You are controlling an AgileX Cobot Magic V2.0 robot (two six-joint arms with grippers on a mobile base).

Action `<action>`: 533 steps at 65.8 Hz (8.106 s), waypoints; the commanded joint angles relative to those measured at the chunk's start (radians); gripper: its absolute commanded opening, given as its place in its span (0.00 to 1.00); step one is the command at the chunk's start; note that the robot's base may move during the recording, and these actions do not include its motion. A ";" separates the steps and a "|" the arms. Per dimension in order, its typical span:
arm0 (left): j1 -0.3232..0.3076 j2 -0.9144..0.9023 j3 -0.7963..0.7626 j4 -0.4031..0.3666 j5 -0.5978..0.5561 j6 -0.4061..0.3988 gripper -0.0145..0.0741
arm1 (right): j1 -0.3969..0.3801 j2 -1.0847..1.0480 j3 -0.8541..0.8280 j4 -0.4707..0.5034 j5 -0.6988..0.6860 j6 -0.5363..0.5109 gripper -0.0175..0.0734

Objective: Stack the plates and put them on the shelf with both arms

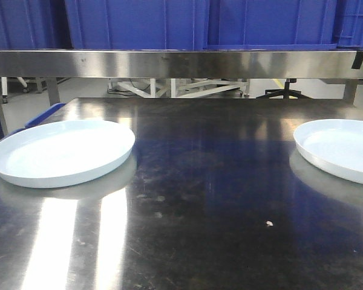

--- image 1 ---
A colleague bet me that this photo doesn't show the light blue plate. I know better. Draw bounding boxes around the light blue plate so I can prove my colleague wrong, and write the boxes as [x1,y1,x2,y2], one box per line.
[293,119,363,184]
[0,120,136,189]

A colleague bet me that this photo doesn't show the black office chair base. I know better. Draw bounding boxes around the black office chair base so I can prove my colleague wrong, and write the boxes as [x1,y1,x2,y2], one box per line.
[257,79,309,99]

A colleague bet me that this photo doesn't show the blue plastic crate right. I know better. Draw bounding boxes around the blue plastic crate right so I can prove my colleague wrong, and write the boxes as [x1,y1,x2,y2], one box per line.
[206,0,363,51]

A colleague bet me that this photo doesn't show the blue plastic crate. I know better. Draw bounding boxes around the blue plastic crate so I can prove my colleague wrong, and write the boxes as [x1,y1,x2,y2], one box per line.
[0,1,209,51]
[206,0,363,51]

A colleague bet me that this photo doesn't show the black tape strip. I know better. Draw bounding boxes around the black tape strip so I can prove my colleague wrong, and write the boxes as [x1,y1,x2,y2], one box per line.
[352,50,363,69]

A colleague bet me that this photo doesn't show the blue plastic crate left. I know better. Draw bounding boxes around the blue plastic crate left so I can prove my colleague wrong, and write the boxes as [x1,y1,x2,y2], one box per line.
[0,1,209,51]

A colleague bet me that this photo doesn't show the white metal frame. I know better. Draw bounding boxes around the white metal frame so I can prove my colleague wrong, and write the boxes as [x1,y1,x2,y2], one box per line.
[106,78,250,98]

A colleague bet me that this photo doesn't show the stainless steel shelf rail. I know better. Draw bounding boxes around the stainless steel shelf rail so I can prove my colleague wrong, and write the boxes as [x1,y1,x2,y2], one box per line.
[0,50,363,79]

